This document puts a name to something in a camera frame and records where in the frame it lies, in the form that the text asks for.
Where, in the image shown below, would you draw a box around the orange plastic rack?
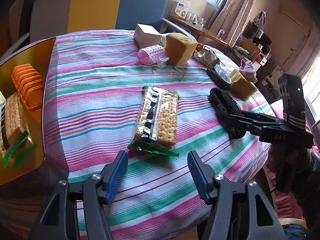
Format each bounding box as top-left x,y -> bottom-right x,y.
11,64 -> 44,112

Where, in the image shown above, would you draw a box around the large yellow sponge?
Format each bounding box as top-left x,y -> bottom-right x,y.
164,33 -> 198,66

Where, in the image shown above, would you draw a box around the small white box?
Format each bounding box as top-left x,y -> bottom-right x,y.
133,23 -> 161,49

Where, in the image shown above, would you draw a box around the small yellow sponge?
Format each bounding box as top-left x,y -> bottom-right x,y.
229,69 -> 258,101

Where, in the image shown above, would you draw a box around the tricolour armchair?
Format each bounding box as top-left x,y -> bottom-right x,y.
1,0 -> 191,60

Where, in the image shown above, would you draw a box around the white product box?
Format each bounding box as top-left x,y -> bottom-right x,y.
170,0 -> 190,19

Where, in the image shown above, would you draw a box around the pink curtain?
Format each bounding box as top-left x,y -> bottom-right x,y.
210,0 -> 255,46

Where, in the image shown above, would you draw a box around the gold maroon gift box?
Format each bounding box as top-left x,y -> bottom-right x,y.
1,37 -> 55,194

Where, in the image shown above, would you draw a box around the cracker pack green ends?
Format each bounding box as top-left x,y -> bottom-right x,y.
1,92 -> 29,168

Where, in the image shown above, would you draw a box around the black universal charger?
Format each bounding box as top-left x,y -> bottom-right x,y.
206,64 -> 232,90

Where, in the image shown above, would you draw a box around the wooden side table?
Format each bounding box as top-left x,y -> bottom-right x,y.
170,16 -> 230,47

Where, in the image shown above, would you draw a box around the pink hair roller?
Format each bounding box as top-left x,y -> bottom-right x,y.
137,45 -> 169,68

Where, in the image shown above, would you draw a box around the crumpled snack bag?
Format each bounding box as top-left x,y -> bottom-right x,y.
193,43 -> 220,68

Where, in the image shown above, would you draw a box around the black clip tool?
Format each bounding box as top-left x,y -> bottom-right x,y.
208,88 -> 246,139

